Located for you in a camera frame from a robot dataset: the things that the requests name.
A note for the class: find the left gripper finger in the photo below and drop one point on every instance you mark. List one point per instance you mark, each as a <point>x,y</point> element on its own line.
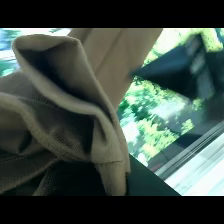
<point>146,181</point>

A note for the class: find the brown garment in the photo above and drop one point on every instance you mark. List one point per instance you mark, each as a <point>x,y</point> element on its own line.
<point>66,100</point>

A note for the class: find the silver frame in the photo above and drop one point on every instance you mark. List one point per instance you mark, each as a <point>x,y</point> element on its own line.
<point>200,170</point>

